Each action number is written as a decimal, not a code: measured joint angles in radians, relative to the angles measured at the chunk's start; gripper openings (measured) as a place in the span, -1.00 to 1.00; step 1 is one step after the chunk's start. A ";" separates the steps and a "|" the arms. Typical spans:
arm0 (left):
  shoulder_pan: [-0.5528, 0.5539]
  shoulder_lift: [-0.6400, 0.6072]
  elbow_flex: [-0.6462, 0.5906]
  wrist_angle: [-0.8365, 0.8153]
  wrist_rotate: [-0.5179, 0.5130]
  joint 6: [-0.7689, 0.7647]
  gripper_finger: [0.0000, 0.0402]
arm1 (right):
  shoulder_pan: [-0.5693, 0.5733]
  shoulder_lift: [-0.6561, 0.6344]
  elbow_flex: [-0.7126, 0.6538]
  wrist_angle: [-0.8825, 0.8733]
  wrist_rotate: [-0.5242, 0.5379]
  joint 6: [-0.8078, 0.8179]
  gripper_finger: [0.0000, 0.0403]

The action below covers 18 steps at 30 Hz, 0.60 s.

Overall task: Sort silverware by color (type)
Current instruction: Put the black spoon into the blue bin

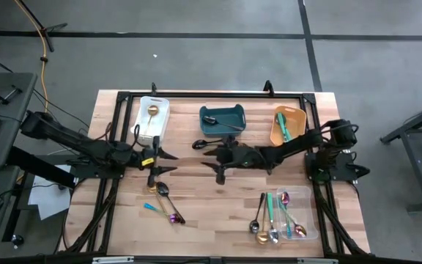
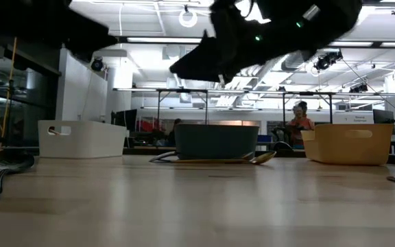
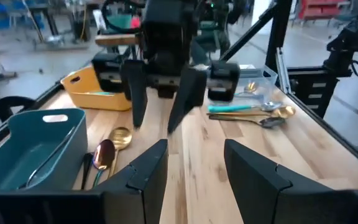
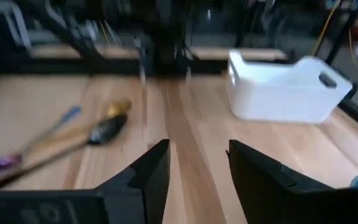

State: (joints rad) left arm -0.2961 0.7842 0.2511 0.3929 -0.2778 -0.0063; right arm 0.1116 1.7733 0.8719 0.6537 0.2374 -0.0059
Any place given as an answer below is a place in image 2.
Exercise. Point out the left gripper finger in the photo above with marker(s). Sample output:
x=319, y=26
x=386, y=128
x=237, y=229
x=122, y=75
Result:
x=91, y=37

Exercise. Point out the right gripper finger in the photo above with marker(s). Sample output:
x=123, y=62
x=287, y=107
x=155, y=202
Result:
x=204, y=61

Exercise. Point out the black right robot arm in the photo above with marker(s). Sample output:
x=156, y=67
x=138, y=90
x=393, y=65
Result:
x=321, y=24

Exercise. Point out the overhead light bar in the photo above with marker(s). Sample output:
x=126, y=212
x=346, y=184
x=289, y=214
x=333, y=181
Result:
x=163, y=40

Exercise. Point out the person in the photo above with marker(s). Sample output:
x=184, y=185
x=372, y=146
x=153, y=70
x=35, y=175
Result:
x=300, y=123
x=176, y=123

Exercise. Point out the dark teal plastic bin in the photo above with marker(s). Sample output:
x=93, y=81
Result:
x=214, y=140

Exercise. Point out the black ceiling spotlight cluster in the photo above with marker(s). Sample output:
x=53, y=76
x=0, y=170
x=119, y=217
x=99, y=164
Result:
x=326, y=61

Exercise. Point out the red storage bins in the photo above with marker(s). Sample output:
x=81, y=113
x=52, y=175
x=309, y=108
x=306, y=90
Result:
x=149, y=125

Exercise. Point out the black computer monitor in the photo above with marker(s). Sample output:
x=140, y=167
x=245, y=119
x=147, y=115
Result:
x=125, y=120
x=382, y=118

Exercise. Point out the blue box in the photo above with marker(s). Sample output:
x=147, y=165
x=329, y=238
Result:
x=264, y=138

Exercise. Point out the white plastic bin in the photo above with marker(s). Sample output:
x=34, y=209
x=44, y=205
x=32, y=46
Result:
x=87, y=140

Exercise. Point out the black office chair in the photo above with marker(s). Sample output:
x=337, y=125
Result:
x=283, y=147

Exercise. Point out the orange plastic bin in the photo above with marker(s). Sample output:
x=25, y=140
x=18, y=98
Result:
x=352, y=147

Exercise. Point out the silver ventilation duct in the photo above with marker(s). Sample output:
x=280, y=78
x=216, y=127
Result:
x=298, y=60

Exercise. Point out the black background rig frame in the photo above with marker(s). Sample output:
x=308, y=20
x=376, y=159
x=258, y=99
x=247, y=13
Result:
x=158, y=103
x=284, y=99

